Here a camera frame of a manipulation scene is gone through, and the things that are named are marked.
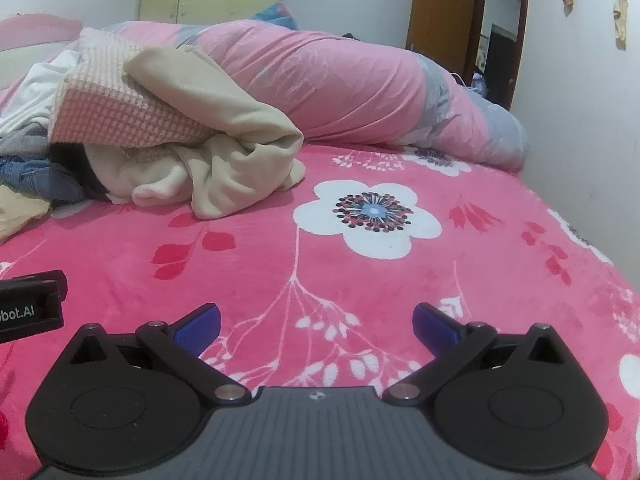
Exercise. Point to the pink and white headboard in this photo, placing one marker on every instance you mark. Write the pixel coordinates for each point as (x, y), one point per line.
(30, 27)

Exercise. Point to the blue jeans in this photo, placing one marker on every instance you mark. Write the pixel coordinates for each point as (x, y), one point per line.
(35, 177)

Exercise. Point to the blue patterned pillow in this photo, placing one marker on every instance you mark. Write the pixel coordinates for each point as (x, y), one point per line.
(280, 15)

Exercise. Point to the dark wooden door frame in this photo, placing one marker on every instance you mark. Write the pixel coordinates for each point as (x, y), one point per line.
(522, 35)

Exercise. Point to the light yellow garment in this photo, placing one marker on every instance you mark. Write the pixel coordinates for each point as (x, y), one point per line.
(20, 210)

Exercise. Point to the grey sweater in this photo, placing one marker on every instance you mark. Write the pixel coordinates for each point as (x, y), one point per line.
(22, 141)

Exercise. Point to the beige zip jacket black trim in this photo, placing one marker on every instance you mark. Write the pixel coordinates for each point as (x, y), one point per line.
(235, 125)

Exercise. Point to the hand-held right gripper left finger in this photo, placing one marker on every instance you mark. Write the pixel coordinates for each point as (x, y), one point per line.
(200, 329)

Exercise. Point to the long yellow hanging cloth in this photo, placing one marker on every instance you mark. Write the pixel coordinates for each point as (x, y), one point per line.
(621, 15)

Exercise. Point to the brown wooden door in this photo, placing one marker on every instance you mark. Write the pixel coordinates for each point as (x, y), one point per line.
(440, 10)

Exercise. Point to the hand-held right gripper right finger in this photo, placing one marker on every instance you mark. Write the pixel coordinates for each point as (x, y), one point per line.
(434, 329)

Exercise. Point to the pink floral blanket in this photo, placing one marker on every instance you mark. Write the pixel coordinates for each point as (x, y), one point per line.
(350, 285)

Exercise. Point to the white garment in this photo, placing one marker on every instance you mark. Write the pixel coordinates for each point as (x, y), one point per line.
(35, 90)

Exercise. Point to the pink and grey quilt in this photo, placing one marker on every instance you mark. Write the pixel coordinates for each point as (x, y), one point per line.
(350, 85)

